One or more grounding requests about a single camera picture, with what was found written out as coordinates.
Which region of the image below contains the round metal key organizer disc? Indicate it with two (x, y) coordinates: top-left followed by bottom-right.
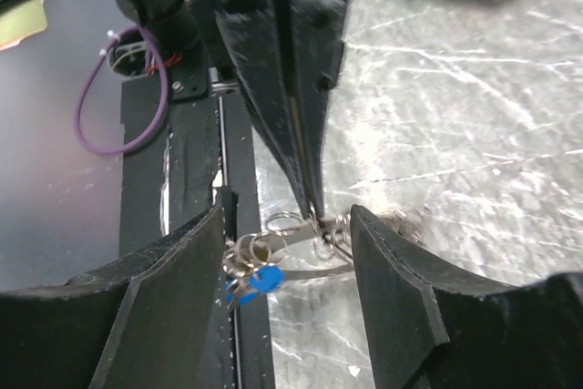
(224, 210), (353, 281)

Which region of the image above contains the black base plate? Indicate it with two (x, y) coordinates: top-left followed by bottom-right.
(104, 79), (275, 388)

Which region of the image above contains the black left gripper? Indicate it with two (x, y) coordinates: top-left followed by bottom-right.
(185, 0), (347, 219)

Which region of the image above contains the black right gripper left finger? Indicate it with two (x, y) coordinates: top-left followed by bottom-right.
(1, 208), (223, 388)

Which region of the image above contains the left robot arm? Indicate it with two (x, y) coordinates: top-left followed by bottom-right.
(116, 0), (350, 219)

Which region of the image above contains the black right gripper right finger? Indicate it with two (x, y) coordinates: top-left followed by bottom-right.
(351, 205), (582, 388)

